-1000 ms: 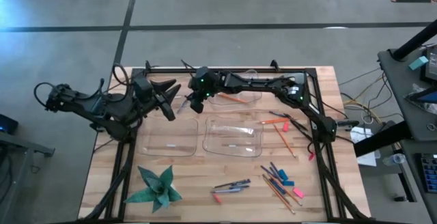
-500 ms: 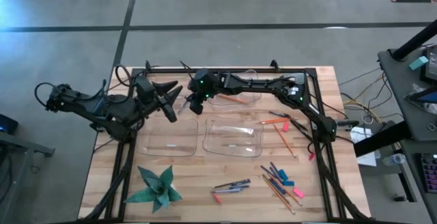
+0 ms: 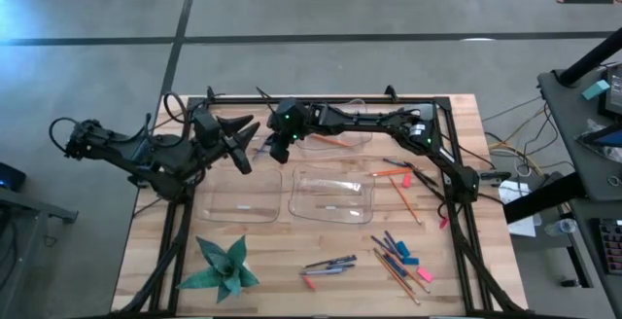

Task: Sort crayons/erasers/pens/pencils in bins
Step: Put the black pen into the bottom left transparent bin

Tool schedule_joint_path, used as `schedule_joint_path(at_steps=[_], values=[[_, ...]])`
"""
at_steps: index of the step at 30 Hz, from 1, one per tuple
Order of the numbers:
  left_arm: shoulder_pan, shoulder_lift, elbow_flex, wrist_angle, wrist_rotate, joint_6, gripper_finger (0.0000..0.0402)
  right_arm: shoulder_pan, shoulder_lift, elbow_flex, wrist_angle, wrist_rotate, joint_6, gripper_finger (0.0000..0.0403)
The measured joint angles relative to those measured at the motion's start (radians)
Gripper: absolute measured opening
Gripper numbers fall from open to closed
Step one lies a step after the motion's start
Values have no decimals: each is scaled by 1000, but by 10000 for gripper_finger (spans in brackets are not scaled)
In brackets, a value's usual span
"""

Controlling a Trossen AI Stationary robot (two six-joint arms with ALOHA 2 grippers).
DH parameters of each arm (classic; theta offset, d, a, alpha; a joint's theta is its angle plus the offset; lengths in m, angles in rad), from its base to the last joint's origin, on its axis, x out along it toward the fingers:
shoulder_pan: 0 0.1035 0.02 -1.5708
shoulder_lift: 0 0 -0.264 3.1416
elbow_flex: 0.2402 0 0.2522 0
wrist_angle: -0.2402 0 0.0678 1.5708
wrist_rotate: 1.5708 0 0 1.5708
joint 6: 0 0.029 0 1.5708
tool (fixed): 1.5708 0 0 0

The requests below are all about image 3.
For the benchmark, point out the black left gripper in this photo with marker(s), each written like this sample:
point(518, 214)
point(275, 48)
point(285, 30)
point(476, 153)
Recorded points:
point(209, 131)

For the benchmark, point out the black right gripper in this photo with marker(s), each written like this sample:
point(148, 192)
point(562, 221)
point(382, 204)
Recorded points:
point(289, 117)

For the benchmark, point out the salmon pink eraser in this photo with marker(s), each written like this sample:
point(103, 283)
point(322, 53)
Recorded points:
point(406, 180)

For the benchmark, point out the dark blue pen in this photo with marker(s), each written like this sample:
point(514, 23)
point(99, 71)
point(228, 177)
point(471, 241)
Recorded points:
point(379, 242)
point(391, 242)
point(342, 265)

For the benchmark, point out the light pink eraser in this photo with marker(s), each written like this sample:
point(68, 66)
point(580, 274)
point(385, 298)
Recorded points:
point(425, 274)

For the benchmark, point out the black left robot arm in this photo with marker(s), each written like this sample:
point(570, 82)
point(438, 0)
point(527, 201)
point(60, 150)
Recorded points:
point(146, 156)

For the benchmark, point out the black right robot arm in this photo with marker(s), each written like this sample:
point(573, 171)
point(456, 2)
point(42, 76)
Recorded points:
point(369, 119)

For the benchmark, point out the green artificial succulent plant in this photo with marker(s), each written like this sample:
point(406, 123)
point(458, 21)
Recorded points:
point(223, 270)

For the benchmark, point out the translucent grey Mr. Pen pen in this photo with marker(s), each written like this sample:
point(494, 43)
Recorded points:
point(323, 271)

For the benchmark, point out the orange eraser with oval print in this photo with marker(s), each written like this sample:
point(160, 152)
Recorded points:
point(309, 283)

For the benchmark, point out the grey metal furniture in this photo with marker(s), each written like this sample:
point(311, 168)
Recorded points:
point(29, 207)

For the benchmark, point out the black device with blue light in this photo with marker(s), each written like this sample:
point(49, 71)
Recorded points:
point(12, 178)

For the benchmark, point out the white paper sheet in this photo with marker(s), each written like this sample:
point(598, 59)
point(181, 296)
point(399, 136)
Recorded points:
point(515, 195)

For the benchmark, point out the black diagonal beam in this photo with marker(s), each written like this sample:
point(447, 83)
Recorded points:
point(544, 197)

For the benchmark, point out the black side desk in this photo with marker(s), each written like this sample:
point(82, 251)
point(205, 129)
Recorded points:
point(568, 115)

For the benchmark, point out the clear plastic bottle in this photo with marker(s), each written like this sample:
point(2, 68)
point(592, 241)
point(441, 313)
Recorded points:
point(561, 227)

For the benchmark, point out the black diagonal pole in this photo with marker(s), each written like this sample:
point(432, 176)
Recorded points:
point(590, 59)

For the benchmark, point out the teal box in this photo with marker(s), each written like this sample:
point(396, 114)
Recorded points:
point(596, 89)

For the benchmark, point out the tablet with blue screen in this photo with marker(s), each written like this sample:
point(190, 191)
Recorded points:
point(610, 138)

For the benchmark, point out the black screen device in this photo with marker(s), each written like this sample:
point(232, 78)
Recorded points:
point(614, 90)

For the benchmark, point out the keyboard with coloured keys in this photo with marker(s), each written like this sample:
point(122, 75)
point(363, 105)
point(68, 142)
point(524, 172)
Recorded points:
point(611, 246)

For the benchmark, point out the black metal rig frame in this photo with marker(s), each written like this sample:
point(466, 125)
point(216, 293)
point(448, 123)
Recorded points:
point(233, 100)

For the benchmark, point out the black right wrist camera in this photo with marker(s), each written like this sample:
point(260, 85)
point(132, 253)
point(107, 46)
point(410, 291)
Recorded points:
point(280, 151)

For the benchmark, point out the black frame clamp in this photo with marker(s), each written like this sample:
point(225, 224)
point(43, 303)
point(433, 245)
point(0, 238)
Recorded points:
point(390, 91)
point(210, 93)

